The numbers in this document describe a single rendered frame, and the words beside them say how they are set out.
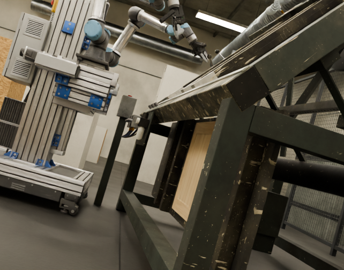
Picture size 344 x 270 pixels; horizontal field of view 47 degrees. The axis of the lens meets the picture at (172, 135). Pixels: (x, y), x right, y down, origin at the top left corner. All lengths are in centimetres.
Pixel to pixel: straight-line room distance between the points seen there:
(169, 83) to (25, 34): 420
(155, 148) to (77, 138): 189
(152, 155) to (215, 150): 558
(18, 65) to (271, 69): 206
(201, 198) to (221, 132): 22
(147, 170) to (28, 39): 424
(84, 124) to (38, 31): 249
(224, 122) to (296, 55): 33
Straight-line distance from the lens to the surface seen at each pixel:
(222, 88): 131
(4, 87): 450
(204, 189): 127
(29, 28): 306
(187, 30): 334
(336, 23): 150
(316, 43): 144
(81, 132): 533
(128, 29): 349
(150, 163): 683
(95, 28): 271
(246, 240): 148
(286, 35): 223
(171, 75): 695
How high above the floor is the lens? 55
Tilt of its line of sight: 3 degrees up
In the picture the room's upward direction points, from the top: 16 degrees clockwise
